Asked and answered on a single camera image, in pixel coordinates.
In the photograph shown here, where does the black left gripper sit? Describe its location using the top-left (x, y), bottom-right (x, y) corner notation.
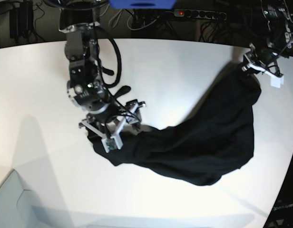
top-left (241, 51), bottom-right (268, 73)

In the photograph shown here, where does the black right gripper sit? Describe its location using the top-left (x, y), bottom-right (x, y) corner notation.
top-left (86, 100), bottom-right (151, 143)

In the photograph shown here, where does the black t-shirt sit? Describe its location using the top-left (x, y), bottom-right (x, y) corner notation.
top-left (90, 68), bottom-right (262, 186)

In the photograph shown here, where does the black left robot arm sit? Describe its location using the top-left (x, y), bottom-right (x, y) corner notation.
top-left (241, 0), bottom-right (293, 78)

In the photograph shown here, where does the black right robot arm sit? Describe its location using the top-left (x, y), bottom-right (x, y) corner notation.
top-left (59, 0), bottom-right (143, 145)

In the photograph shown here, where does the black power strip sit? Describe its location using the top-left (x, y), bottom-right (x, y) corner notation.
top-left (173, 9), bottom-right (227, 21)

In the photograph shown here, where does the blue box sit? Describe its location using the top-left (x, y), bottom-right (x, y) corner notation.
top-left (109, 0), bottom-right (176, 9)

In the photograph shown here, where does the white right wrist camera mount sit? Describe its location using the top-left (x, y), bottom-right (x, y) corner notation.
top-left (78, 100), bottom-right (146, 153)

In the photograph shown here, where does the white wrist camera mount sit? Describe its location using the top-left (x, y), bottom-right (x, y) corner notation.
top-left (78, 100), bottom-right (146, 153)
top-left (246, 60), bottom-right (284, 88)

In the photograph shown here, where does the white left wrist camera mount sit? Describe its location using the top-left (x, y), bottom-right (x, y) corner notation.
top-left (246, 60), bottom-right (284, 88)

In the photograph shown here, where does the grey looped cable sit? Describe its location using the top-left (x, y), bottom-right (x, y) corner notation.
top-left (107, 9), bottom-right (125, 29)

